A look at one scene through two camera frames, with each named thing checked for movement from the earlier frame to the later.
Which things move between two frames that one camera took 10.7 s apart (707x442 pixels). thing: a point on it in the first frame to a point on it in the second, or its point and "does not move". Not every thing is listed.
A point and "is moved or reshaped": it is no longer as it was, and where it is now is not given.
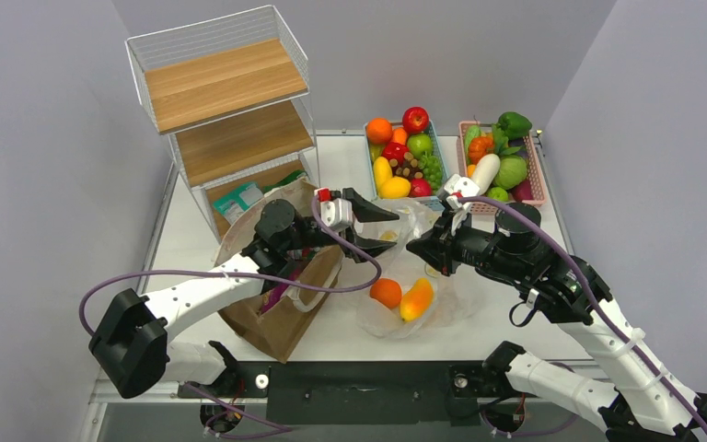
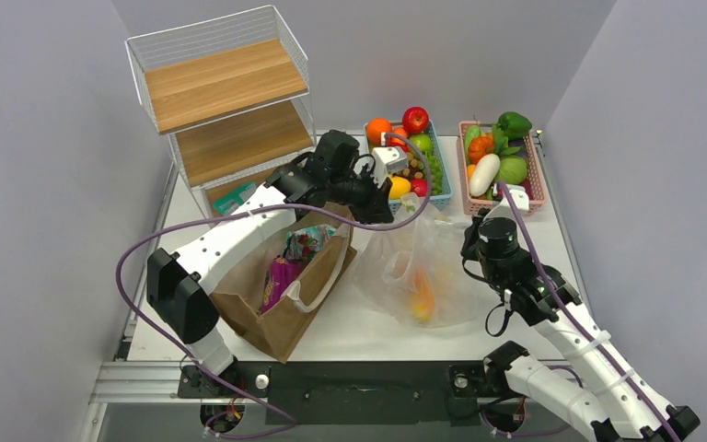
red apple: (420, 188) does not move
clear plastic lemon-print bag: (456, 304) is moved or reshaped
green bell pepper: (515, 125) does not move
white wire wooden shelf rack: (233, 95) does not move
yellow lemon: (395, 188) does not move
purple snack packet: (273, 295) does not move
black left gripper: (365, 213) to (375, 208)
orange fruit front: (388, 290) to (426, 289)
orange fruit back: (379, 130) does not move
